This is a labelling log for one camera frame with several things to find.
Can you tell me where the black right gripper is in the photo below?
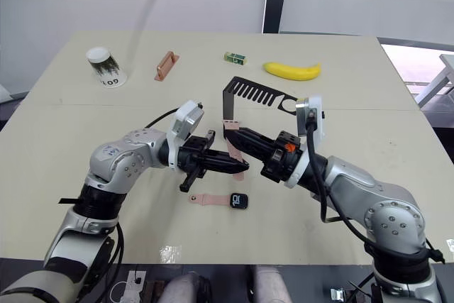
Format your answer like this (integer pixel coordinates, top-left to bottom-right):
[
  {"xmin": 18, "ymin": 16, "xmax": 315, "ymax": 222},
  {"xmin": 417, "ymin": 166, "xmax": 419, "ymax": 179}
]
[{"xmin": 223, "ymin": 126, "xmax": 304, "ymax": 185}]

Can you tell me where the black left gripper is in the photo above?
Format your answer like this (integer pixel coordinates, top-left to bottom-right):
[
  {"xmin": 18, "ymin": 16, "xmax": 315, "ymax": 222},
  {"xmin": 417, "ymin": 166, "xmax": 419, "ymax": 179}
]
[{"xmin": 176, "ymin": 129, "xmax": 250, "ymax": 194}]

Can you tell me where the pink watch strap with holes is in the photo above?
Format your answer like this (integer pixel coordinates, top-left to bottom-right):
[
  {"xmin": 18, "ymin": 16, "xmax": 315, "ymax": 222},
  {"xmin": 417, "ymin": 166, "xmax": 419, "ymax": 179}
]
[{"xmin": 221, "ymin": 119, "xmax": 247, "ymax": 184}]

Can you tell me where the pink watch strap with pin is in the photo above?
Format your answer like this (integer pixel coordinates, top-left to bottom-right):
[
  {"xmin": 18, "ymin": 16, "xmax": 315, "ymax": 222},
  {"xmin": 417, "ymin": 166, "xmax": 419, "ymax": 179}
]
[{"xmin": 187, "ymin": 192, "xmax": 233, "ymax": 207}]

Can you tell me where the black square watch body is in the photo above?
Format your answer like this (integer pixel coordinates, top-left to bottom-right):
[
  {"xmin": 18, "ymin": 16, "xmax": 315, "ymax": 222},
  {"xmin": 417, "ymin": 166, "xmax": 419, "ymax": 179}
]
[{"xmin": 228, "ymin": 192, "xmax": 250, "ymax": 211}]

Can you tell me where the black metal watch stand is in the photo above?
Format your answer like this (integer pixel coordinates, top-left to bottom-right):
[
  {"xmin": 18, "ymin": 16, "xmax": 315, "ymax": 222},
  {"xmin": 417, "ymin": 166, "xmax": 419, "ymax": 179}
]
[{"xmin": 221, "ymin": 75, "xmax": 303, "ymax": 123}]

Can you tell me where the yellow banana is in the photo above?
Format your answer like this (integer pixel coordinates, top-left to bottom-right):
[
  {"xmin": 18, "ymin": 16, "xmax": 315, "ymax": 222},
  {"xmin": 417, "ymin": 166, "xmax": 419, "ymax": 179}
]
[{"xmin": 262, "ymin": 61, "xmax": 322, "ymax": 82}]

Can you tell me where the small green box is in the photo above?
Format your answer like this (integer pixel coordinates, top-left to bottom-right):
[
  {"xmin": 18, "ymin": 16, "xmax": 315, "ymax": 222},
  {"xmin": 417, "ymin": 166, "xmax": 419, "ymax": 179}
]
[{"xmin": 223, "ymin": 50, "xmax": 248, "ymax": 66}]

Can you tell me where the pale rounded shape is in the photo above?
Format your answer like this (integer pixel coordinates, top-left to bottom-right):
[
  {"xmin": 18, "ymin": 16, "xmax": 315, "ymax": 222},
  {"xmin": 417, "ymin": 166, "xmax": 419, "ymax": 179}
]
[
  {"xmin": 253, "ymin": 265, "xmax": 289, "ymax": 303},
  {"xmin": 165, "ymin": 270, "xmax": 203, "ymax": 303}
]

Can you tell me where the white paper cup forest print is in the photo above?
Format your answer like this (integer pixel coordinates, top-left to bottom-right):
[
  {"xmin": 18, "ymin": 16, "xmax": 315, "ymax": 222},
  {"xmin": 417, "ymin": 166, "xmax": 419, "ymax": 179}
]
[{"xmin": 84, "ymin": 46, "xmax": 128, "ymax": 88}]

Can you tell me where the silver metal clamp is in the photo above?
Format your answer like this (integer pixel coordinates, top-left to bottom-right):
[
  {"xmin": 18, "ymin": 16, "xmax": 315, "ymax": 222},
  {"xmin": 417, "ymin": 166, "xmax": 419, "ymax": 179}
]
[{"xmin": 329, "ymin": 287, "xmax": 359, "ymax": 303}]

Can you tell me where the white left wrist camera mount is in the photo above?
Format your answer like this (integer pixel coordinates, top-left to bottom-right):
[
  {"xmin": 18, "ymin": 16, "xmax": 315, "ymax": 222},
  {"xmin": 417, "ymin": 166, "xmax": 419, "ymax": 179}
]
[{"xmin": 166, "ymin": 99, "xmax": 206, "ymax": 170}]

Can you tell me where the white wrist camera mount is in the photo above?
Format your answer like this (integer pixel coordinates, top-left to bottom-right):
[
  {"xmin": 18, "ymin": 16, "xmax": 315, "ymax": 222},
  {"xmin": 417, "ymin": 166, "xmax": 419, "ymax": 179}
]
[
  {"xmin": 166, "ymin": 99, "xmax": 206, "ymax": 170},
  {"xmin": 282, "ymin": 95, "xmax": 326, "ymax": 189}
]

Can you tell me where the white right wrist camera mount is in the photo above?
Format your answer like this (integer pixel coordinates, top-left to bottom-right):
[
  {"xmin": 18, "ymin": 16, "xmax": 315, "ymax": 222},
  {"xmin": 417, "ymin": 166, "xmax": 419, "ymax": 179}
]
[{"xmin": 282, "ymin": 95, "xmax": 326, "ymax": 189}]

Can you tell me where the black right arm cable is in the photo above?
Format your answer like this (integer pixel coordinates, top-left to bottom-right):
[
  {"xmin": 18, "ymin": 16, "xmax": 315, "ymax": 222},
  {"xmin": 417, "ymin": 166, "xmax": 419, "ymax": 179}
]
[{"xmin": 304, "ymin": 109, "xmax": 377, "ymax": 247}]

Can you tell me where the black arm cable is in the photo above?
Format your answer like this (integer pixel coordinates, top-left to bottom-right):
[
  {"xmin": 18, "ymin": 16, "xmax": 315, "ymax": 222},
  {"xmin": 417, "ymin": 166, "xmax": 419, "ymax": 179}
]
[
  {"xmin": 95, "ymin": 106, "xmax": 181, "ymax": 300},
  {"xmin": 304, "ymin": 109, "xmax": 377, "ymax": 247}
]

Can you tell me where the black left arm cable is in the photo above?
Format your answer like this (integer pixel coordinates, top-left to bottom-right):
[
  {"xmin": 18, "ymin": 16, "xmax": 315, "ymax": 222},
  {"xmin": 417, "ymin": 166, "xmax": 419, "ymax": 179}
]
[{"xmin": 95, "ymin": 106, "xmax": 181, "ymax": 300}]

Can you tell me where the copper coloured handle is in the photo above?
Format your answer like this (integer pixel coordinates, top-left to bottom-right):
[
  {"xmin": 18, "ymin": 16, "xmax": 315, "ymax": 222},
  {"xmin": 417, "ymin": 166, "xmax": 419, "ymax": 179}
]
[{"xmin": 153, "ymin": 50, "xmax": 181, "ymax": 83}]

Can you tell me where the white card with cable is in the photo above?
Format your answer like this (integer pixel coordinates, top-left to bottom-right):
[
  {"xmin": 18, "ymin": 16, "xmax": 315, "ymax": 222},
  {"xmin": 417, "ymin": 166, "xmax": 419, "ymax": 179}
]
[{"xmin": 109, "ymin": 270, "xmax": 147, "ymax": 303}]

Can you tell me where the white metal frame furniture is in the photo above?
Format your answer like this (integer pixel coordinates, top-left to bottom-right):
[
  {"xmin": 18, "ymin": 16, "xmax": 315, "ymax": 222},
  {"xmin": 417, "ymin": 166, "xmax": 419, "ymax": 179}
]
[{"xmin": 414, "ymin": 53, "xmax": 454, "ymax": 109}]

